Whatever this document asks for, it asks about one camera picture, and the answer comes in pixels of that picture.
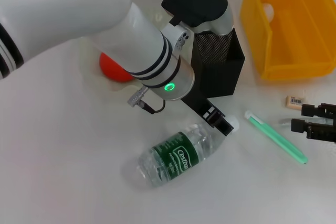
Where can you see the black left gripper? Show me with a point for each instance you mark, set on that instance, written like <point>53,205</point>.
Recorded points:
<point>199,107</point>

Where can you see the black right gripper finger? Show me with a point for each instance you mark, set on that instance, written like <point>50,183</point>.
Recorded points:
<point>309,110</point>

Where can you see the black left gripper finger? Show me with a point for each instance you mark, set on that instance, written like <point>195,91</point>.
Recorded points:
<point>299,125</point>

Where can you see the green pen with white cap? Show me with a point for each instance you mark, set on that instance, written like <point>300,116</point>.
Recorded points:
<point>275,137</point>

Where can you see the clear green-label water bottle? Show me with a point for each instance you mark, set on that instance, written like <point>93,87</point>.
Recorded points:
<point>173,158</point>

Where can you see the white paper ball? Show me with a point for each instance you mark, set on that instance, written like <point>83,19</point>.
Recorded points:
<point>268,11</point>

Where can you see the orange fruit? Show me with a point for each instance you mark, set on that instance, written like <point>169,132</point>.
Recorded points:
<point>113,70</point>

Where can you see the gray pen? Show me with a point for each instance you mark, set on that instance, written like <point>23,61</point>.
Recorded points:
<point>284,123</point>

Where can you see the beige eraser with barcode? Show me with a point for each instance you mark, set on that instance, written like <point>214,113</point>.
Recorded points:
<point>296,101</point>

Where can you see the black mesh pen holder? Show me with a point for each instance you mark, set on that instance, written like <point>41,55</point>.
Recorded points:
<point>223,77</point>

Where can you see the wavy clear glass fruit plate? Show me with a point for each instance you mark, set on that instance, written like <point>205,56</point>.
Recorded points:
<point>115,86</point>

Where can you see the yellow plastic bin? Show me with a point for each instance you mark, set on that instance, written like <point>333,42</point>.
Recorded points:
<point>288,45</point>

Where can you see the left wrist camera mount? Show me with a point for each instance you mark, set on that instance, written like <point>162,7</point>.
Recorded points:
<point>178,36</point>

